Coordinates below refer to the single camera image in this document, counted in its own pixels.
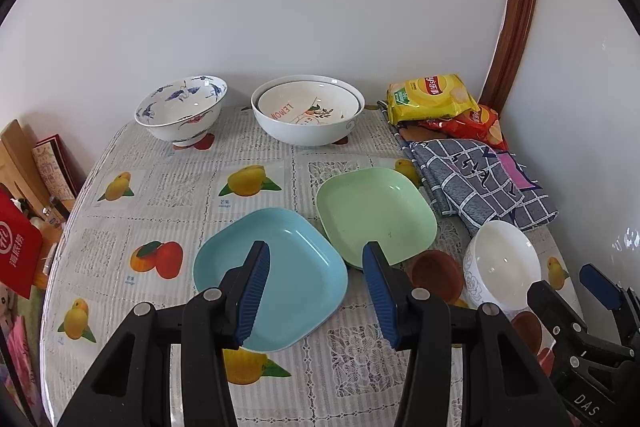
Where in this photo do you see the blue patterned white bowl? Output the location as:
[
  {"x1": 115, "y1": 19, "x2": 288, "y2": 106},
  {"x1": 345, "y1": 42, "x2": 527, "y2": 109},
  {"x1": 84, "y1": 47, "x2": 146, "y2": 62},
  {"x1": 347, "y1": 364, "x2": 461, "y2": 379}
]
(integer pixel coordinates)
[{"x1": 134, "y1": 75, "x2": 229, "y2": 148}]

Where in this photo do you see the small brown dish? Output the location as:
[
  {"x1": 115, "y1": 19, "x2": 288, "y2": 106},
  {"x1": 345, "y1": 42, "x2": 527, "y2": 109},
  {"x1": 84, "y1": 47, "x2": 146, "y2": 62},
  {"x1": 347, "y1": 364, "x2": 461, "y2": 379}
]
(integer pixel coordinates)
[
  {"x1": 410, "y1": 250, "x2": 463, "y2": 303},
  {"x1": 510, "y1": 311, "x2": 556, "y2": 358}
]

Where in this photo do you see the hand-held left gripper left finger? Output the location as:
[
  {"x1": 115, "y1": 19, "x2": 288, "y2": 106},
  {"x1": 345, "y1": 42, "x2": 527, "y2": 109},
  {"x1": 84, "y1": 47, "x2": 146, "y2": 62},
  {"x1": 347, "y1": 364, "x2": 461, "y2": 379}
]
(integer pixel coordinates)
[{"x1": 57, "y1": 241, "x2": 272, "y2": 427}]

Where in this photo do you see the red chip bag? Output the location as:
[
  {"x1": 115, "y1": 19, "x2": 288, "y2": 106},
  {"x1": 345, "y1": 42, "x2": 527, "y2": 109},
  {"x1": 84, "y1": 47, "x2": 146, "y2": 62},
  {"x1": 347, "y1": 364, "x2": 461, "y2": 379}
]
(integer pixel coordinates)
[{"x1": 417, "y1": 104, "x2": 508, "y2": 151}]

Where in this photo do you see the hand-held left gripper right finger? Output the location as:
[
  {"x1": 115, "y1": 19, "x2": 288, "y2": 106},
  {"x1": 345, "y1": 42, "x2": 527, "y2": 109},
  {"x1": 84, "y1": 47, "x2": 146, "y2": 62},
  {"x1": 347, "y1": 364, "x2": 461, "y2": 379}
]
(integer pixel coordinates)
[{"x1": 361, "y1": 242, "x2": 573, "y2": 427}]

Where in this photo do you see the light green square plate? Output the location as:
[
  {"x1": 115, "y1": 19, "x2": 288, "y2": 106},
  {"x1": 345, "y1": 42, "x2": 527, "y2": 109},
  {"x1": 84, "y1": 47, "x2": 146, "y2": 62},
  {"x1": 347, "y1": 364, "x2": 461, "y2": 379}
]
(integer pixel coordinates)
[{"x1": 316, "y1": 167, "x2": 438, "y2": 270}]

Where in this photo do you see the large white bowl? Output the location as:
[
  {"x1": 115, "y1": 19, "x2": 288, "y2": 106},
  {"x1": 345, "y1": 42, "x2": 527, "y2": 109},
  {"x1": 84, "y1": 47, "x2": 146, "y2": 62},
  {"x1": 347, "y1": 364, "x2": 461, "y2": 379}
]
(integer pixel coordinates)
[{"x1": 250, "y1": 76, "x2": 364, "y2": 145}]

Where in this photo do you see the brown wooden door frame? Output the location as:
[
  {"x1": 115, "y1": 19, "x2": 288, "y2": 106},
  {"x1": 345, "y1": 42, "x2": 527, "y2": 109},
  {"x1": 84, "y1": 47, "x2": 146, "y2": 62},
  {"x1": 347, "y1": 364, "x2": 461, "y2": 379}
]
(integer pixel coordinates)
[{"x1": 477, "y1": 0, "x2": 543, "y2": 108}]

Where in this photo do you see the fruit print white bowl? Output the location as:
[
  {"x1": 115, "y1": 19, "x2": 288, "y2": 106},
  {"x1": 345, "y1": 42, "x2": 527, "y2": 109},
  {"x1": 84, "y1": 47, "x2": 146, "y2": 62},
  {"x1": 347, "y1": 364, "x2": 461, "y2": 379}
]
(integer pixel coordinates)
[{"x1": 257, "y1": 83, "x2": 361, "y2": 126}]

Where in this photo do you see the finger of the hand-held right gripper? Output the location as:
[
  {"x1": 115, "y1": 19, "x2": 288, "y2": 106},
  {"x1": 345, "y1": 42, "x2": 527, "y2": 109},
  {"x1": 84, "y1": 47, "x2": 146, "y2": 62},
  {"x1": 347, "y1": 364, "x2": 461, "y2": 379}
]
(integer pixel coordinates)
[
  {"x1": 527, "y1": 279, "x2": 589, "y2": 358},
  {"x1": 580, "y1": 263, "x2": 640, "y2": 348}
]

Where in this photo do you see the light blue square plate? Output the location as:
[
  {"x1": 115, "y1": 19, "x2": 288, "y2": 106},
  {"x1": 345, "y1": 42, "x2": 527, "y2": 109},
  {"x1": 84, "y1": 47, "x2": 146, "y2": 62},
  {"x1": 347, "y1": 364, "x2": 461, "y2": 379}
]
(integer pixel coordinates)
[{"x1": 193, "y1": 208, "x2": 349, "y2": 353}]

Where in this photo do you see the pink printed item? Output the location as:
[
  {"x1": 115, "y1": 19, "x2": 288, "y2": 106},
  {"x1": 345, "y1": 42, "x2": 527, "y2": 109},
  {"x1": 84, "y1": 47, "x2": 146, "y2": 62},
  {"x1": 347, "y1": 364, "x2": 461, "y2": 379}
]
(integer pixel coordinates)
[{"x1": 0, "y1": 314, "x2": 46, "y2": 423}]

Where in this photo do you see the fruit print tablecloth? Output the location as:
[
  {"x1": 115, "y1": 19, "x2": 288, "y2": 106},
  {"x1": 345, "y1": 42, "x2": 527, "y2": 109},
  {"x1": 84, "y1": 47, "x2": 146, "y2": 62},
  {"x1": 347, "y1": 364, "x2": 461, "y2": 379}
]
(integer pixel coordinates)
[{"x1": 39, "y1": 104, "x2": 583, "y2": 427}]

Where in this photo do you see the grey checked cloth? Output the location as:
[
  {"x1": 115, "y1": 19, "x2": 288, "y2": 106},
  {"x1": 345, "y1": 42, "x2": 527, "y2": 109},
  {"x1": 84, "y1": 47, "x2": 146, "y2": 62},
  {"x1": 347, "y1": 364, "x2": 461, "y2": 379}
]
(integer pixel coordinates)
[{"x1": 397, "y1": 138, "x2": 558, "y2": 238}]

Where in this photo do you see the red patterned box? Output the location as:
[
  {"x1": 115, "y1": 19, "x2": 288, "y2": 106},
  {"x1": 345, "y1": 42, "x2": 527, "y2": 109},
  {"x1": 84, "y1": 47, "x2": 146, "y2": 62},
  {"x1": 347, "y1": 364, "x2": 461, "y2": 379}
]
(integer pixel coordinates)
[{"x1": 32, "y1": 134, "x2": 88, "y2": 200}]

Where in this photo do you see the small white bowl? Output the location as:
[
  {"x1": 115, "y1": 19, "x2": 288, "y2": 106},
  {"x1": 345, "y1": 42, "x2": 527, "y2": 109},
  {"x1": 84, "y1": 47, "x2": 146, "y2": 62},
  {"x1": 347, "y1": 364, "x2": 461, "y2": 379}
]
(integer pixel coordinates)
[{"x1": 463, "y1": 220, "x2": 542, "y2": 313}]

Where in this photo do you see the yellow chip bag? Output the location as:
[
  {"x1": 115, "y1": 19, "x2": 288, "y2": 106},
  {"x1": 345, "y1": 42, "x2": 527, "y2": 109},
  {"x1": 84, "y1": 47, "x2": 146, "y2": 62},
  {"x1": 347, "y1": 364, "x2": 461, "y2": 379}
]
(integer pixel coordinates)
[{"x1": 386, "y1": 73, "x2": 480, "y2": 126}]

